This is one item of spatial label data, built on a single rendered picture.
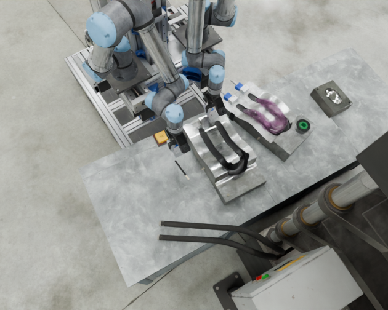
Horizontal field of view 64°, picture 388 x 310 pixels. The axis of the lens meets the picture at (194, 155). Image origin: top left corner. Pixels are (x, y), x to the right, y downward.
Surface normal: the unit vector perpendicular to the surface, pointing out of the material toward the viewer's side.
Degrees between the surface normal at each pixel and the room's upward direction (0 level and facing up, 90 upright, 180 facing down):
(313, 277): 0
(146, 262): 0
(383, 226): 0
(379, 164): 90
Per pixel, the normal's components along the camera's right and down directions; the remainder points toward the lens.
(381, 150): -0.88, 0.42
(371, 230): 0.04, -0.40
